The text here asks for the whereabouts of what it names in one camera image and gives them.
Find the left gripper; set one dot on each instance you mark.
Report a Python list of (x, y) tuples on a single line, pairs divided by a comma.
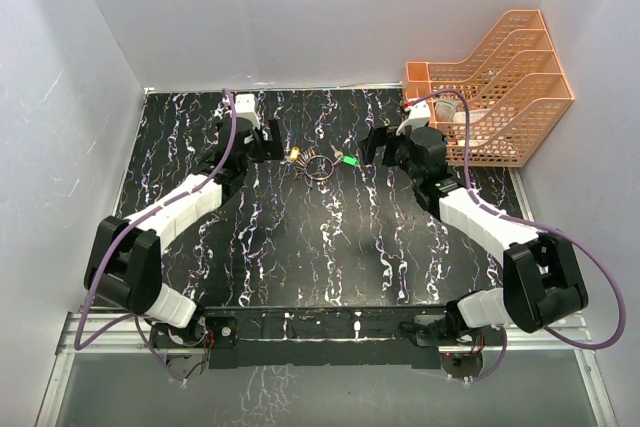
[(268, 151)]

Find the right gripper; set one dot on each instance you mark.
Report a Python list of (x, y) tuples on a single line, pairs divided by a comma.
[(380, 136)]

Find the key with green tag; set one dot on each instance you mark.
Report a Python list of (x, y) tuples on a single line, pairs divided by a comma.
[(340, 157)]

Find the key with yellow tag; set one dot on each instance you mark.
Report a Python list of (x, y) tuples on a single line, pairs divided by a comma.
[(294, 155)]

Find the metal keyring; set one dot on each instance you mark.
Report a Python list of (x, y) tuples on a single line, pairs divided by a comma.
[(319, 168)]

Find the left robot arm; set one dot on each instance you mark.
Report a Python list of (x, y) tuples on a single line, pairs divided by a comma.
[(125, 264)]

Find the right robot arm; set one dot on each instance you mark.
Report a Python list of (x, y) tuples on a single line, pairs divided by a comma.
[(542, 281)]

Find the papers in organizer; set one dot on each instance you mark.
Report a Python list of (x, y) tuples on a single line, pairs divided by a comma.
[(451, 110)]

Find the orange file organizer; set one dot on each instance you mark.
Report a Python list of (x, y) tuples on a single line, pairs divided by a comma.
[(514, 72)]

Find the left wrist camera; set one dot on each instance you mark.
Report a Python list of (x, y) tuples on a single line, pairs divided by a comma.
[(246, 108)]

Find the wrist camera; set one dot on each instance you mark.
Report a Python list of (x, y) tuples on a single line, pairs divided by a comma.
[(418, 115), (246, 108)]

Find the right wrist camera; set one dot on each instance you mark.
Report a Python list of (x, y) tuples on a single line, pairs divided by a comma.
[(418, 115)]

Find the black base frame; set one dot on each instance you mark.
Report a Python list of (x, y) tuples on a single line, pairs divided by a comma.
[(343, 336)]

